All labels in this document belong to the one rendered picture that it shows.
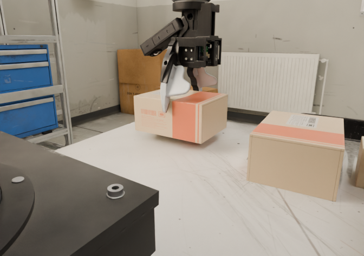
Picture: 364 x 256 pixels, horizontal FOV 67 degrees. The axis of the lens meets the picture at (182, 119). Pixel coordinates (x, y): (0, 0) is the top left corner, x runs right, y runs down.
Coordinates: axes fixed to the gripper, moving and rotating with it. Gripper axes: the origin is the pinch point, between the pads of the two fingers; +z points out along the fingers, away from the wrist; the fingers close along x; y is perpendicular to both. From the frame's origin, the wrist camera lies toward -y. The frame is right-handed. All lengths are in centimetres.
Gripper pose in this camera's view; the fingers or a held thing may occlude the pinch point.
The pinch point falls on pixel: (181, 105)
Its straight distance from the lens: 59.1
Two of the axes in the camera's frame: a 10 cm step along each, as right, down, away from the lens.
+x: 5.2, -2.3, 8.2
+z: -0.1, 9.6, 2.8
